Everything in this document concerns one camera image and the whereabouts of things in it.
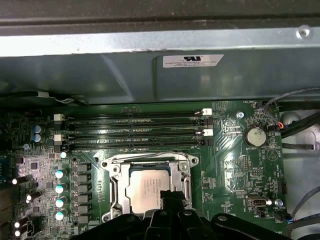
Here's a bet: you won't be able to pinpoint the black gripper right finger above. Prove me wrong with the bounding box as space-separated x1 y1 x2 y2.
172 191 286 240

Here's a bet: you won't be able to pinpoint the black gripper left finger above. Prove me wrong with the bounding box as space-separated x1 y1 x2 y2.
72 190 178 240

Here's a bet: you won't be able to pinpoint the silver CPU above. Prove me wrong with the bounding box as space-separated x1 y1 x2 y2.
126 169 174 216

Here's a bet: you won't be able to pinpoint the metal wire locking lever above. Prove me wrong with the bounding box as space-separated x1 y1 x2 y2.
94 151 200 165

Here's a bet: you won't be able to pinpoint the CPU socket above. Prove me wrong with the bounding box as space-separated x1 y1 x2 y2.
99 151 200 223

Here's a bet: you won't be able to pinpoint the RAM slot black latches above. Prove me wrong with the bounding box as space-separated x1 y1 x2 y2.
65 116 215 132
61 137 215 153

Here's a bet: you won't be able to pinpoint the green motherboard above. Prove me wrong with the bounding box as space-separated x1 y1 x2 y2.
0 99 285 240

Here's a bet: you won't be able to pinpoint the coin battery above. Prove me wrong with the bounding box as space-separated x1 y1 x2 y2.
243 125 267 148

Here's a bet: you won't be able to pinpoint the black PC case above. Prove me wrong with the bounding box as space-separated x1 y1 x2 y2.
0 0 320 240

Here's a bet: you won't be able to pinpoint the white certification sticker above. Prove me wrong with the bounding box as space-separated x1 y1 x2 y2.
162 54 225 69

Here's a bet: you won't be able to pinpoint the thin black fan wire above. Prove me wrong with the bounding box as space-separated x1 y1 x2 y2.
257 86 320 127

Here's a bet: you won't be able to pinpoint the black taped cable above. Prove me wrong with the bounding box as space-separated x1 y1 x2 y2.
0 90 88 107

